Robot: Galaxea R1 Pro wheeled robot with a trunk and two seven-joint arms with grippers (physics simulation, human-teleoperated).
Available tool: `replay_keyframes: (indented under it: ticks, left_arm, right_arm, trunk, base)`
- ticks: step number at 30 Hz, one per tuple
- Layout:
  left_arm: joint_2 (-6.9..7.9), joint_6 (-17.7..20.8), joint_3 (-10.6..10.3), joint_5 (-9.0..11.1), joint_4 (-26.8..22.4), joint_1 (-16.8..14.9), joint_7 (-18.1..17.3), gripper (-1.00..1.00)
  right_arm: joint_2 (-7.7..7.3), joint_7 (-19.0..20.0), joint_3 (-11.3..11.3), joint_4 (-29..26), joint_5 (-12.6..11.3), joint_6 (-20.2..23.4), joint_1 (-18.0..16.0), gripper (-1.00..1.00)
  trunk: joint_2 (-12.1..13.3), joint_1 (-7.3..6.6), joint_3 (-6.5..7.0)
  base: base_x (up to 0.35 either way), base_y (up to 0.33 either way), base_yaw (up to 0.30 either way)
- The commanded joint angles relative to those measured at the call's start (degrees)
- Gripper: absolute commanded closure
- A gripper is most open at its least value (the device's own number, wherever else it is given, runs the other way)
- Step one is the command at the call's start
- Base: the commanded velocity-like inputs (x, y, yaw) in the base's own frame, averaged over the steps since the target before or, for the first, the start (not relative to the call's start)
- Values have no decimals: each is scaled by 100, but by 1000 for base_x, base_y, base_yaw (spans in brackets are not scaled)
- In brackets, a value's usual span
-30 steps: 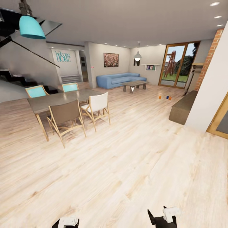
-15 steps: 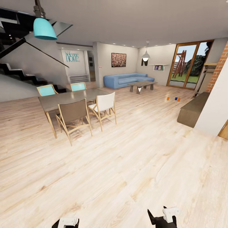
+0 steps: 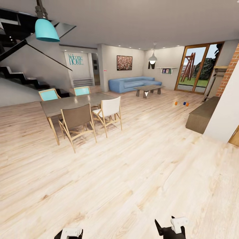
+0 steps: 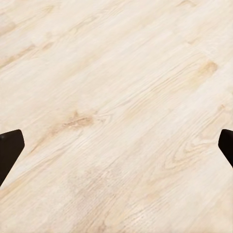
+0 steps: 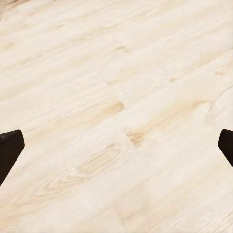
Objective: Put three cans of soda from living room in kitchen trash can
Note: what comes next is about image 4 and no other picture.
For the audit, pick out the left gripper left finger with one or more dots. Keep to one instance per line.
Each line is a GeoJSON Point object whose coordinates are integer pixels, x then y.
{"type": "Point", "coordinates": [11, 146]}

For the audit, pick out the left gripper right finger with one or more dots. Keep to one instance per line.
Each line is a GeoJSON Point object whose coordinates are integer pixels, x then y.
{"type": "Point", "coordinates": [225, 144]}

